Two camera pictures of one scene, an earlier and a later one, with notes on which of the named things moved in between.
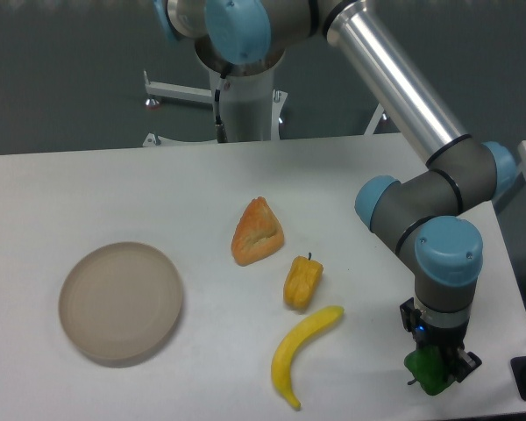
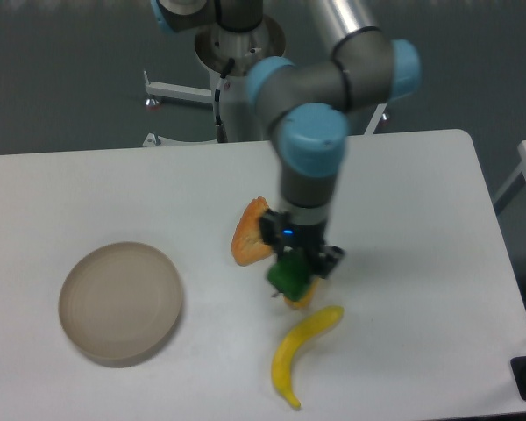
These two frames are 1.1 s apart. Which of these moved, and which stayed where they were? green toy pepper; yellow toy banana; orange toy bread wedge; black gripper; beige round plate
Moved: black gripper; green toy pepper
Stayed: orange toy bread wedge; yellow toy banana; beige round plate
